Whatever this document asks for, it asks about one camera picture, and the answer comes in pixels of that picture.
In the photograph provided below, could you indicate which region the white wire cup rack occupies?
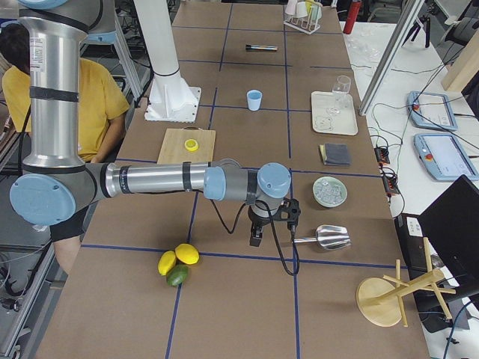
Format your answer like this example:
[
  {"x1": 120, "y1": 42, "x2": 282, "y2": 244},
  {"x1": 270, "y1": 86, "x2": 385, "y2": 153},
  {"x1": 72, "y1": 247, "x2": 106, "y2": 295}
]
[{"x1": 284, "y1": 10, "x2": 320, "y2": 34}]

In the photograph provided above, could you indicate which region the clear wine glass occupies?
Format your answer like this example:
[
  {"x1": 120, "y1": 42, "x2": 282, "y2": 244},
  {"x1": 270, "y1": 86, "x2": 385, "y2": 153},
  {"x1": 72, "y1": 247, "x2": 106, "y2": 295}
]
[{"x1": 327, "y1": 76, "x2": 351, "y2": 115}]

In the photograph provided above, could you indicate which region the wooden cup tree stand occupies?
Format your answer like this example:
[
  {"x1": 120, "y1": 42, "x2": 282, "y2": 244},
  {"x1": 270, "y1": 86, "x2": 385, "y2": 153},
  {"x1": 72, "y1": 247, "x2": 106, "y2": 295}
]
[{"x1": 356, "y1": 237, "x2": 456, "y2": 327}]

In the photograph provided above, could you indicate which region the yellow lemon slice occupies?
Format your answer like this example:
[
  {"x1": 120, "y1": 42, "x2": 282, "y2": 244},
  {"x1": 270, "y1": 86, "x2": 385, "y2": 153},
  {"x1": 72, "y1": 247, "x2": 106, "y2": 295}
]
[{"x1": 184, "y1": 138, "x2": 199, "y2": 152}]

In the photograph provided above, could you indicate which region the yellow sponge under cloth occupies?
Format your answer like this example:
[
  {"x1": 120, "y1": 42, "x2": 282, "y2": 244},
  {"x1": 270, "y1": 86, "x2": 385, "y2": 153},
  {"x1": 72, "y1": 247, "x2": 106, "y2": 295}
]
[{"x1": 318, "y1": 144, "x2": 326, "y2": 164}]

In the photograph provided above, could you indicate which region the yellow lemon left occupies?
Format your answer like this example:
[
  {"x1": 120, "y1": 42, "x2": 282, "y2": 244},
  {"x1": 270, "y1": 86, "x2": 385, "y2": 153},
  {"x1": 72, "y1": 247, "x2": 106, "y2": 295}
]
[{"x1": 157, "y1": 251, "x2": 177, "y2": 276}]

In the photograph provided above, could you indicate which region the pink plastic cup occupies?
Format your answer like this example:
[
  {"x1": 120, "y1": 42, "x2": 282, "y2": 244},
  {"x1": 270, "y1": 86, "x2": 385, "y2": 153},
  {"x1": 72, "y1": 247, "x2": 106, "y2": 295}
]
[{"x1": 285, "y1": 0, "x2": 298, "y2": 17}]

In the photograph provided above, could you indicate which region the cream serving tray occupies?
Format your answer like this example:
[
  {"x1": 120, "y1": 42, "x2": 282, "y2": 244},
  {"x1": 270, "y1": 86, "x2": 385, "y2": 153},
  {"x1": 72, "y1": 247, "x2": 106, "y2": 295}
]
[{"x1": 311, "y1": 91, "x2": 359, "y2": 136}]

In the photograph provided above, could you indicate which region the blue teach pendant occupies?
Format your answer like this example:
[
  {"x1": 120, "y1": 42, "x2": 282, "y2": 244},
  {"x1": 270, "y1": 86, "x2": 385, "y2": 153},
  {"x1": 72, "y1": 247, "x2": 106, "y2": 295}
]
[
  {"x1": 406, "y1": 91, "x2": 458, "y2": 131},
  {"x1": 413, "y1": 134, "x2": 478, "y2": 182}
]

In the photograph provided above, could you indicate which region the grey folded cloth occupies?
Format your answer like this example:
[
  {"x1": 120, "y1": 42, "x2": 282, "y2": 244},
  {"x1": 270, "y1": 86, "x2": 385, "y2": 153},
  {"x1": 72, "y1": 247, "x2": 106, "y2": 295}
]
[{"x1": 323, "y1": 143, "x2": 351, "y2": 166}]

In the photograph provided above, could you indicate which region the blue teach pendant far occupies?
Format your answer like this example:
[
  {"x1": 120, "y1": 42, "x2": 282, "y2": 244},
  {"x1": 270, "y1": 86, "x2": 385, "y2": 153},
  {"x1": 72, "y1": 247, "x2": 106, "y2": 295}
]
[{"x1": 406, "y1": 91, "x2": 458, "y2": 131}]

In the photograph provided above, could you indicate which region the black laptop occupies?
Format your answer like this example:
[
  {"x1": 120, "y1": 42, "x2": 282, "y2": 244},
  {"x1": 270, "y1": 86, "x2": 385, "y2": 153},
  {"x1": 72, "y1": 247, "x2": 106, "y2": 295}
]
[{"x1": 394, "y1": 174, "x2": 479, "y2": 300}]

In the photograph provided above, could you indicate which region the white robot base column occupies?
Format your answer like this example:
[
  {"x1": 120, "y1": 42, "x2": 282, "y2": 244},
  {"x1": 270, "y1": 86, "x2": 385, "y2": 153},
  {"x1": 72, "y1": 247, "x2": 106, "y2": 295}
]
[{"x1": 134, "y1": 0, "x2": 201, "y2": 123}]

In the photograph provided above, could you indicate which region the steel ice scoop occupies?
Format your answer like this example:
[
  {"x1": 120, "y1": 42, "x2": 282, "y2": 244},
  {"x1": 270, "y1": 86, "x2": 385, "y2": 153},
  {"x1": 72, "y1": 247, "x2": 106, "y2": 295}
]
[{"x1": 293, "y1": 224, "x2": 351, "y2": 251}]

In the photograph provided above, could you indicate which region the steel muddler black tip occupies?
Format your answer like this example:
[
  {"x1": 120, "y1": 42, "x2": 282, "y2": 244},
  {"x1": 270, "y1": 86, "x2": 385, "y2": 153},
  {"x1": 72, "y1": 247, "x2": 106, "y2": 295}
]
[{"x1": 245, "y1": 44, "x2": 278, "y2": 52}]

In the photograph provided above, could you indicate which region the aluminium frame post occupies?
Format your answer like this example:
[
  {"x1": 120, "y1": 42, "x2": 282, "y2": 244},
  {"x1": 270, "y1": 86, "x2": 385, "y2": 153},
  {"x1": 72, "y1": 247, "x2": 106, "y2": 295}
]
[{"x1": 359, "y1": 0, "x2": 425, "y2": 116}]

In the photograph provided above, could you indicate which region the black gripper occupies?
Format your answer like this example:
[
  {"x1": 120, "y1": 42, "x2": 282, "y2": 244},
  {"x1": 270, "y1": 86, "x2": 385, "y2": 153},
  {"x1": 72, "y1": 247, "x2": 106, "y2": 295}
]
[{"x1": 248, "y1": 205, "x2": 271, "y2": 247}]

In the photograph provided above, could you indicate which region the yellow lemon front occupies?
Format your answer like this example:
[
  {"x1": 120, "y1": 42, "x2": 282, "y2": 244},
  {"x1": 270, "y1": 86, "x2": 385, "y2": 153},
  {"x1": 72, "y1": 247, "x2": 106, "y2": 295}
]
[{"x1": 174, "y1": 243, "x2": 200, "y2": 265}]

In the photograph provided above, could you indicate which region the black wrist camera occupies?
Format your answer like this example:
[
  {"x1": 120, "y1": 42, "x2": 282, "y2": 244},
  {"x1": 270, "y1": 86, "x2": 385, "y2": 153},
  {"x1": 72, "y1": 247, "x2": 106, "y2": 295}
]
[{"x1": 274, "y1": 198, "x2": 301, "y2": 232}]

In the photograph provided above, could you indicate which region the light blue plastic cup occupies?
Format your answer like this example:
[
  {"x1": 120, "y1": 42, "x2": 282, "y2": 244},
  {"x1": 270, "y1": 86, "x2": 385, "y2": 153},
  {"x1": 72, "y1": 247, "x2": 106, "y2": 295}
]
[{"x1": 246, "y1": 89, "x2": 263, "y2": 111}]

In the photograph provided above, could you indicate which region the green bowl of ice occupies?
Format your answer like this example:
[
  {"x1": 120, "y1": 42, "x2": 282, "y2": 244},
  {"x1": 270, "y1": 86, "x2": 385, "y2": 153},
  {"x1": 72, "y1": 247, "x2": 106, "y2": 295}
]
[{"x1": 312, "y1": 177, "x2": 347, "y2": 208}]

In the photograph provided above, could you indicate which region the white plastic cup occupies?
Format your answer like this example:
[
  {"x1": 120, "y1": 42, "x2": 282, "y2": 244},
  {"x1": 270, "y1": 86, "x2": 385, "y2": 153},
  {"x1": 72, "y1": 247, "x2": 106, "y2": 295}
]
[{"x1": 293, "y1": 1, "x2": 308, "y2": 19}]

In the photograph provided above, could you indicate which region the person in yellow shirt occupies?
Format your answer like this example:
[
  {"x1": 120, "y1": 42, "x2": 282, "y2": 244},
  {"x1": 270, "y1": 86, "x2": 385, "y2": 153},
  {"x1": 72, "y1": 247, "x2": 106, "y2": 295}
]
[{"x1": 1, "y1": 23, "x2": 129, "y2": 273}]

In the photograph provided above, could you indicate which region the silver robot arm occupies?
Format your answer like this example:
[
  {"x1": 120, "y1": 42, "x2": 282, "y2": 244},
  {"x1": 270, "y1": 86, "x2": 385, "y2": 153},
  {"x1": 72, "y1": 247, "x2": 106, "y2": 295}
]
[{"x1": 10, "y1": 1, "x2": 300, "y2": 246}]

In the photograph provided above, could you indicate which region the green plastic cup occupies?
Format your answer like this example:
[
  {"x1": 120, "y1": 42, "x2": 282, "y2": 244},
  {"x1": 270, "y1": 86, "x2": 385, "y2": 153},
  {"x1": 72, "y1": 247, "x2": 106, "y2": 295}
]
[{"x1": 308, "y1": 1, "x2": 323, "y2": 22}]

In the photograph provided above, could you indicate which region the wooden cutting board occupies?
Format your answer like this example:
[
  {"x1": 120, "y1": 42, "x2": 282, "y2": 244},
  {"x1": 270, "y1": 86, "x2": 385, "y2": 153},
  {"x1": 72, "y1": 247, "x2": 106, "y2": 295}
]
[{"x1": 157, "y1": 128, "x2": 216, "y2": 165}]

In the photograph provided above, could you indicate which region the blue teach pendant near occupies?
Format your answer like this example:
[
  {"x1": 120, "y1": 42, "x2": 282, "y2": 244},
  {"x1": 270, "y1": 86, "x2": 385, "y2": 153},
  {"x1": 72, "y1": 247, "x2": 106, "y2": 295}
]
[{"x1": 413, "y1": 134, "x2": 478, "y2": 182}]

